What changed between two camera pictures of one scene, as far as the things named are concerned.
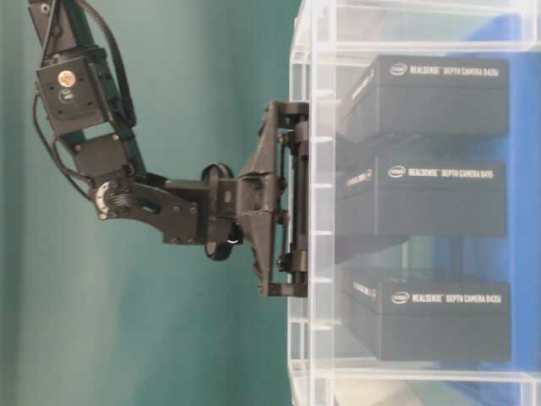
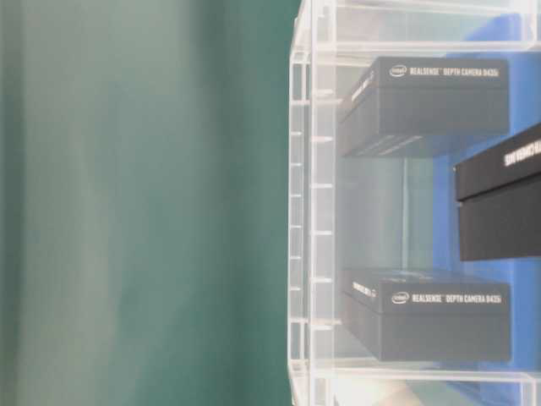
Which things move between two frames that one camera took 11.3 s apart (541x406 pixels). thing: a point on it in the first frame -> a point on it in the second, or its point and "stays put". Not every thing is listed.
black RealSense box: [417, 197] -> [499, 191]
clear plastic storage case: [424, 203] stays put
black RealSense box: [420, 96] stays put
